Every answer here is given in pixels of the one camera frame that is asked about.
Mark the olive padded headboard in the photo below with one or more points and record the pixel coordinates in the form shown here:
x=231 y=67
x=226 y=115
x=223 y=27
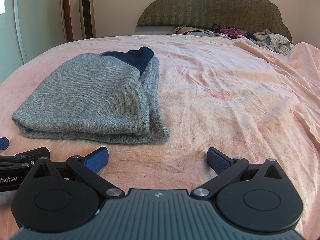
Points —
x=217 y=5

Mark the blue white printed clothes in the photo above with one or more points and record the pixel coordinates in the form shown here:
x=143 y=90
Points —
x=275 y=41

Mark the gold tower heater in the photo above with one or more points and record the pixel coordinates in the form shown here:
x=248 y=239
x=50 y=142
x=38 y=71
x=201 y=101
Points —
x=87 y=10

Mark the pink bed sheet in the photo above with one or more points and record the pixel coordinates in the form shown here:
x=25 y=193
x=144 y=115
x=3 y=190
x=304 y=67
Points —
x=225 y=100

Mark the white wardrobe with flower stickers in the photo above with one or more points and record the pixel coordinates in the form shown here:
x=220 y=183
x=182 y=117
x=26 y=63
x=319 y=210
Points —
x=32 y=17

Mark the brown wooden door frame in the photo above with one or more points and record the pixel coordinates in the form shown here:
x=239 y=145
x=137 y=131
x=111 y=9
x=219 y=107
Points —
x=67 y=12

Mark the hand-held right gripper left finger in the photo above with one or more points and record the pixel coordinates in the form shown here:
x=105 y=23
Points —
x=97 y=158

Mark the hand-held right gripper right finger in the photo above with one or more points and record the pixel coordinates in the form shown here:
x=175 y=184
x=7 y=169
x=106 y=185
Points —
x=218 y=161

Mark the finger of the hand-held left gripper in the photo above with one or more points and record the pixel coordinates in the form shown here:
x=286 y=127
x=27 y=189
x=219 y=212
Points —
x=22 y=158
x=3 y=143

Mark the magenta cloth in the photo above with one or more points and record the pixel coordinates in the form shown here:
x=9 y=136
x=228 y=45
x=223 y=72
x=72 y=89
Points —
x=233 y=31

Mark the beige patterned pillow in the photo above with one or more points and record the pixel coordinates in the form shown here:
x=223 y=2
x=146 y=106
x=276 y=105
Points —
x=181 y=29

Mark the grey sweater with navy sleeves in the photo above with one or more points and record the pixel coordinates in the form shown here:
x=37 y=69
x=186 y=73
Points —
x=95 y=97

